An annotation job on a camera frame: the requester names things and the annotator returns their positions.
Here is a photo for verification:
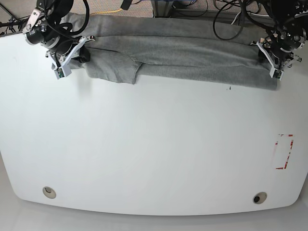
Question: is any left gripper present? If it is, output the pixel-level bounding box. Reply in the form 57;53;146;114
251;28;307;71

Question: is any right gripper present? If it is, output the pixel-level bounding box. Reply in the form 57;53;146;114
24;24;95;71

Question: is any grey T-shirt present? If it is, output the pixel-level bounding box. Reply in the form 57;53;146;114
69;15;278;90

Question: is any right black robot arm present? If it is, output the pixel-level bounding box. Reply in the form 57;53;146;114
22;0;95;79

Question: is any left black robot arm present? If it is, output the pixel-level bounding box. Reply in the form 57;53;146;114
239;0;308;79

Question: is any red tape rectangle marking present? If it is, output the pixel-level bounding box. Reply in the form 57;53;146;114
272;134;294;170

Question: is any right table grommet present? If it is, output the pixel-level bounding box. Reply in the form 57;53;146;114
253;192;267;205

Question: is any table grommet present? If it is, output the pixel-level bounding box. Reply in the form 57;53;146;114
253;192;267;205
42;187;56;199

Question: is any left table grommet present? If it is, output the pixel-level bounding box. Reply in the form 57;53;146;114
42;187;56;199

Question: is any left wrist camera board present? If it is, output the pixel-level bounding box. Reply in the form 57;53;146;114
269;68;284;80

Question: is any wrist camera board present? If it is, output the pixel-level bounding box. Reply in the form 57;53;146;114
54;68;72;79
269;68;284;80

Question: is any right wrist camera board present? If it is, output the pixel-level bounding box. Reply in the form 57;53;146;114
54;68;72;79

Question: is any yellow cable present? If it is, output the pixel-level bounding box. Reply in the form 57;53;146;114
91;9;121;15

